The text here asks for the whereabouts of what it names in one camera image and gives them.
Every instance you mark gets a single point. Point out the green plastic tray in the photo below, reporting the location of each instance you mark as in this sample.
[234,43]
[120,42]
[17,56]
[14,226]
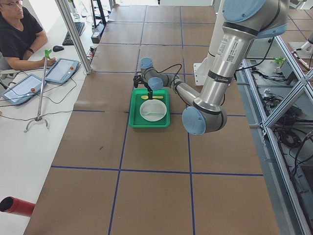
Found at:
[135,118]

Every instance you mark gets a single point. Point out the red cylinder tube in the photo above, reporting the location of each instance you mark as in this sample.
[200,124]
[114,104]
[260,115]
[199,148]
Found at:
[16,206]

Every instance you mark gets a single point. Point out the metal stand green clip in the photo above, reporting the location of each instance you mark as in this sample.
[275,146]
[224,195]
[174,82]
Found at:
[39,117]

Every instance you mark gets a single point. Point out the blue teach pendant near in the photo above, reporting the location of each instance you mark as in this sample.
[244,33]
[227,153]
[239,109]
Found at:
[24,90]

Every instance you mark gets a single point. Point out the aluminium frame column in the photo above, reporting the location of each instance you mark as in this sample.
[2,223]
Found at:
[65,13]

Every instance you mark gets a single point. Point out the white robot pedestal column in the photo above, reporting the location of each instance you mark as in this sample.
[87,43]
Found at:
[217,35]

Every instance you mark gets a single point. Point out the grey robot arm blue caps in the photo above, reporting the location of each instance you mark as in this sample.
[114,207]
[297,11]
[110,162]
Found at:
[241,22]

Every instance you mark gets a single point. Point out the seated man black shirt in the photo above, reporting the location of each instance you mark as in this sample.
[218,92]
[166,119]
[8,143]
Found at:
[20,36]

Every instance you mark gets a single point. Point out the black computer mouse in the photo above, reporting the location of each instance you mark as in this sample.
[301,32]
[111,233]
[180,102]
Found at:
[57,48]

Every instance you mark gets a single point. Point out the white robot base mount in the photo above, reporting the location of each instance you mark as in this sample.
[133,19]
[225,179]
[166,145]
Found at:
[200,73]

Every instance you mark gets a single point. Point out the blue teach pendant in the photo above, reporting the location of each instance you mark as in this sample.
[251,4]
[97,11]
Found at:
[24,90]
[62,71]

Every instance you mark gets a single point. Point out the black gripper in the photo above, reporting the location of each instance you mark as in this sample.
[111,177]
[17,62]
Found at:
[149,93]

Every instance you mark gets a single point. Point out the aluminium frame rail right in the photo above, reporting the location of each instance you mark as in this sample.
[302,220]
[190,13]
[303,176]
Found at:
[280,76]

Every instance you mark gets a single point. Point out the pale green plastic fork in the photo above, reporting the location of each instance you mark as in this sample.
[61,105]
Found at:
[152,113]

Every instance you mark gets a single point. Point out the white round plate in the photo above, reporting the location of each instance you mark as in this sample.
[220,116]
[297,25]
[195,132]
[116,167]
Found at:
[153,110]

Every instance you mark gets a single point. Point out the yellow plastic spoon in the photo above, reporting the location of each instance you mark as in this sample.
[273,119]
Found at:
[145,97]

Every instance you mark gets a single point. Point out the blue teach pendant far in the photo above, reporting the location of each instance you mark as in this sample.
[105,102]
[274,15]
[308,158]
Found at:
[62,71]

